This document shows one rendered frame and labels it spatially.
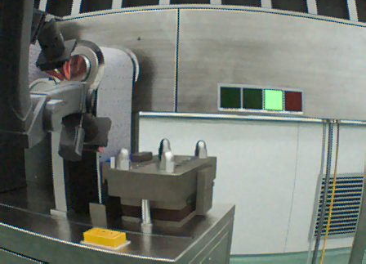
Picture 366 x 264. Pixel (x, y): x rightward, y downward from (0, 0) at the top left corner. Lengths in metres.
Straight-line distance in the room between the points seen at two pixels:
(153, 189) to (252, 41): 0.53
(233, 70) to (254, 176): 2.41
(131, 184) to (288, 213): 2.77
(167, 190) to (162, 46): 0.50
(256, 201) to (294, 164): 0.37
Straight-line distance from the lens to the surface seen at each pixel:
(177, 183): 1.24
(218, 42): 1.58
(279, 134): 3.90
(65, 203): 1.34
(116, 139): 1.44
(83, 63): 1.31
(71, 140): 1.13
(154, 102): 1.62
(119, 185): 1.28
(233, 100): 1.56
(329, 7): 1.66
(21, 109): 0.66
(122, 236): 1.10
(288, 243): 4.02
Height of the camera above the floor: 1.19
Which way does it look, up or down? 3 degrees down
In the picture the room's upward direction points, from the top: 1 degrees clockwise
